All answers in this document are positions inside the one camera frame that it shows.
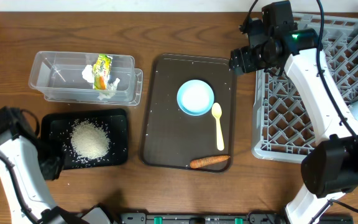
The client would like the white rice pile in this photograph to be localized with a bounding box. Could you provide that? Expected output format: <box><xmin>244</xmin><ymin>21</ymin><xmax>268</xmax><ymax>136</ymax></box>
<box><xmin>70</xmin><ymin>120</ymin><xmax>110</xmax><ymax>160</ymax></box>

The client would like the black plastic bin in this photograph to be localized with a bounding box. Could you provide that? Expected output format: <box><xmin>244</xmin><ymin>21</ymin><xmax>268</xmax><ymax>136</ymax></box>
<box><xmin>41</xmin><ymin>109</ymin><xmax>128</xmax><ymax>170</ymax></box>

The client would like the yellow plastic spoon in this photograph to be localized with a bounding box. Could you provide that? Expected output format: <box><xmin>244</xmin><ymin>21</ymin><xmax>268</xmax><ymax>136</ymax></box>
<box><xmin>211</xmin><ymin>103</ymin><xmax>224</xmax><ymax>151</ymax></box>

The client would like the light blue bowl with rice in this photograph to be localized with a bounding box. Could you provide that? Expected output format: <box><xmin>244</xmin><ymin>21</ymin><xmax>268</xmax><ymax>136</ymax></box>
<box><xmin>177</xmin><ymin>80</ymin><xmax>214</xmax><ymax>116</ymax></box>

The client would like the clear plastic bin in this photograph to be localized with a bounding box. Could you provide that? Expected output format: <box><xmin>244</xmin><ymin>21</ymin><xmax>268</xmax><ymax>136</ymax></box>
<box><xmin>29</xmin><ymin>51</ymin><xmax>143</xmax><ymax>106</ymax></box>

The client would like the white tissue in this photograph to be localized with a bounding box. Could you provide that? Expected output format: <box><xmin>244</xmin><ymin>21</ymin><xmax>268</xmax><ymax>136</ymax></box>
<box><xmin>81</xmin><ymin>65</ymin><xmax>121</xmax><ymax>100</ymax></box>

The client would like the yellow green snack wrapper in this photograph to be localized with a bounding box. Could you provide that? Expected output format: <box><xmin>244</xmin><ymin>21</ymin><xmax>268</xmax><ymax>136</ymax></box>
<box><xmin>92</xmin><ymin>54</ymin><xmax>112</xmax><ymax>90</ymax></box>

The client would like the orange carrot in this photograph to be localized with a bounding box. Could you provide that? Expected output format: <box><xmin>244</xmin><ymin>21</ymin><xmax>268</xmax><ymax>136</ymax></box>
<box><xmin>190</xmin><ymin>155</ymin><xmax>230</xmax><ymax>169</ymax></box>

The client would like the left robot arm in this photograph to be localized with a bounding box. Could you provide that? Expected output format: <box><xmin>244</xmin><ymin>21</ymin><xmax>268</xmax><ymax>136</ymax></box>
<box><xmin>0</xmin><ymin>106</ymin><xmax>115</xmax><ymax>224</ymax></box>

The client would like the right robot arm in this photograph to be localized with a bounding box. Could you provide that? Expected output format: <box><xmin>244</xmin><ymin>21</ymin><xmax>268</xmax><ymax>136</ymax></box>
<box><xmin>229</xmin><ymin>1</ymin><xmax>358</xmax><ymax>223</ymax></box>

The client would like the grey dishwasher rack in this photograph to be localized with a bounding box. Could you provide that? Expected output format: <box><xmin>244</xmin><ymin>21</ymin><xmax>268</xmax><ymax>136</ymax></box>
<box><xmin>252</xmin><ymin>16</ymin><xmax>358</xmax><ymax>163</ymax></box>

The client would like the brown serving tray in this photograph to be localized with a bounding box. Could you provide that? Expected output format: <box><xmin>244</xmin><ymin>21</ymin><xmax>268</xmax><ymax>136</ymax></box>
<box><xmin>139</xmin><ymin>54</ymin><xmax>237</xmax><ymax>173</ymax></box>

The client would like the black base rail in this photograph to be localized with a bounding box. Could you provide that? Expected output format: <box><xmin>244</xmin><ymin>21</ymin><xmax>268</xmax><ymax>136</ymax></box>
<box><xmin>116</xmin><ymin>212</ymin><xmax>354</xmax><ymax>224</ymax></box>

